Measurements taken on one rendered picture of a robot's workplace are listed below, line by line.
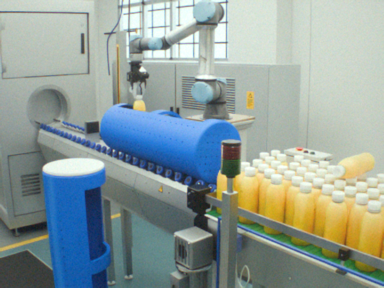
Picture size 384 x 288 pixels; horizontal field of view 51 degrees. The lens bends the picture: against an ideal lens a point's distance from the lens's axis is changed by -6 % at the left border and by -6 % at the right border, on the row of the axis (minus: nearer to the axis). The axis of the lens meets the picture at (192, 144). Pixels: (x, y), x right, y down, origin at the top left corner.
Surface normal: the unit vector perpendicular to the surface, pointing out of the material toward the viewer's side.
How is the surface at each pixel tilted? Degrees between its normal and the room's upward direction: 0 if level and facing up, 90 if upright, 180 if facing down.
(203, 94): 99
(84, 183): 90
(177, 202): 70
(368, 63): 90
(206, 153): 90
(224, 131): 90
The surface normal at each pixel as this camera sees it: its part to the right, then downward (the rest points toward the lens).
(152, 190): -0.73, -0.21
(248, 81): -0.70, 0.15
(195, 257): 0.62, 0.16
